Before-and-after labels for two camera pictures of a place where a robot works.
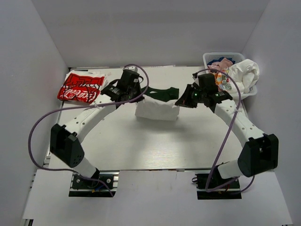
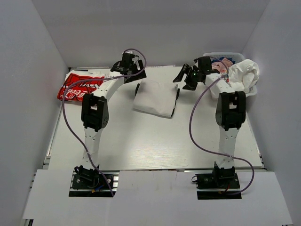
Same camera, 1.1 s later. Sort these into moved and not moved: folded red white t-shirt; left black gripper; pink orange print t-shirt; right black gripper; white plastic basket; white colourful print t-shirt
Moved: left black gripper; right black gripper
Not moved: white colourful print t-shirt; pink orange print t-shirt; white plastic basket; folded red white t-shirt
